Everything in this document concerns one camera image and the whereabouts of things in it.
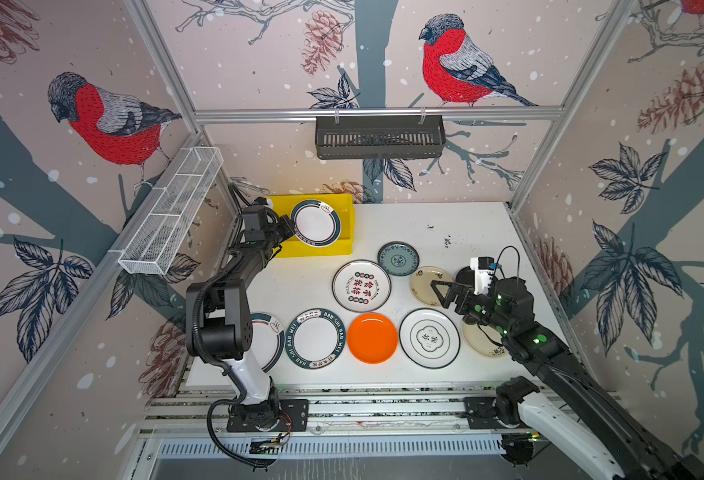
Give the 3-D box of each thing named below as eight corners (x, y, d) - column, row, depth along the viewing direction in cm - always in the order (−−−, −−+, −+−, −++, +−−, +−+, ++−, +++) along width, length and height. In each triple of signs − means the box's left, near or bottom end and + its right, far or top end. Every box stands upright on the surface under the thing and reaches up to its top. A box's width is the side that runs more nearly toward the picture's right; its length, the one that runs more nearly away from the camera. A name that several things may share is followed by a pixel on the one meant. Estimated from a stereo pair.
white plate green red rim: (256, 376, 81) (253, 374, 79) (251, 316, 92) (250, 313, 91) (289, 366, 83) (288, 363, 81) (281, 308, 94) (280, 305, 92)
